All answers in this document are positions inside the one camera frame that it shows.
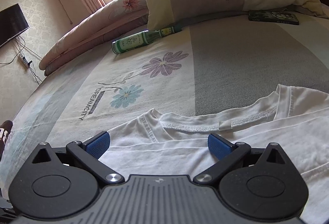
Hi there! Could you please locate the patchwork floral bed sheet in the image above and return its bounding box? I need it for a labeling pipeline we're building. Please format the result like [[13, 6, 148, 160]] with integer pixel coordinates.
[[1, 14, 328, 192]]

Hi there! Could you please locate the green glass bottle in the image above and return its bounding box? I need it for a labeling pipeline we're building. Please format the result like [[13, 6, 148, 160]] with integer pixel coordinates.
[[111, 25, 182, 54]]

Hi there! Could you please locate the pink folded quilt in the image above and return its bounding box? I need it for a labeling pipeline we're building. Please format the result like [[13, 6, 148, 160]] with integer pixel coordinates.
[[38, 0, 148, 76]]

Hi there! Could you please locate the black flat television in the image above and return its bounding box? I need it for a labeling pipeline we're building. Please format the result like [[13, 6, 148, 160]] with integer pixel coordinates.
[[0, 3, 30, 47]]

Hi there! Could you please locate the white power strip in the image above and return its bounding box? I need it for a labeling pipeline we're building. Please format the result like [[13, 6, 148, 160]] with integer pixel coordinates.
[[18, 54, 32, 69]]

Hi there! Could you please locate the white long sleeve shirt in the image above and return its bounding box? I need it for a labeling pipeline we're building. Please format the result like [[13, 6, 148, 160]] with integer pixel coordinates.
[[100, 85, 328, 223]]

